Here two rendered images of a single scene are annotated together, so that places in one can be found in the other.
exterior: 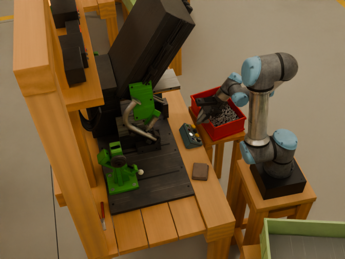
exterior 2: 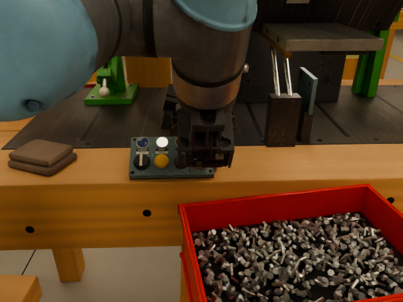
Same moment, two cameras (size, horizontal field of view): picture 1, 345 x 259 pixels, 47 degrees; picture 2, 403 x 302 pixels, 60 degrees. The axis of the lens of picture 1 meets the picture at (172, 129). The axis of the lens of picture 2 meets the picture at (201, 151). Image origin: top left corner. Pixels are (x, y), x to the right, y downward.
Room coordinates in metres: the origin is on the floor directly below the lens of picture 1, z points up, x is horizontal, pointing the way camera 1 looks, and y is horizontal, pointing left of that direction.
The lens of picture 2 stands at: (1.66, -0.64, 1.23)
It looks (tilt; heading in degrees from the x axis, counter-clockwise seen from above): 27 degrees down; 102
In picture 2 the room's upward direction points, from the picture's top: straight up
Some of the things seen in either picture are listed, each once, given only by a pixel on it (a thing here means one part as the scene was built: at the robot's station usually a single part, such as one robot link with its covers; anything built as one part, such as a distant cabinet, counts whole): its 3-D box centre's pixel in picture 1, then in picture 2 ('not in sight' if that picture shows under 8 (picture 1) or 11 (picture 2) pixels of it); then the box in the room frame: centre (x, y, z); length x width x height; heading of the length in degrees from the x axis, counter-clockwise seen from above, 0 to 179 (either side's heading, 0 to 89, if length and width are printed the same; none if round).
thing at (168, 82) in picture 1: (142, 85); (299, 30); (1.70, 0.16, 1.11); 0.39 x 0.16 x 0.03; 104
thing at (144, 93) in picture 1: (141, 96); not in sight; (1.55, 0.16, 1.17); 0.13 x 0.12 x 0.20; 14
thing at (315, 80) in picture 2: (154, 101); (303, 104); (1.73, 0.10, 0.97); 0.10 x 0.02 x 0.14; 104
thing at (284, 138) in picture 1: (282, 145); not in sight; (1.23, -0.52, 1.11); 0.13 x 0.12 x 0.14; 101
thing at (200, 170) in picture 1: (200, 171); (42, 156); (1.24, -0.14, 0.91); 0.10 x 0.08 x 0.03; 170
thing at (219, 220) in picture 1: (178, 124); (267, 193); (1.67, -0.04, 0.82); 1.50 x 0.14 x 0.15; 14
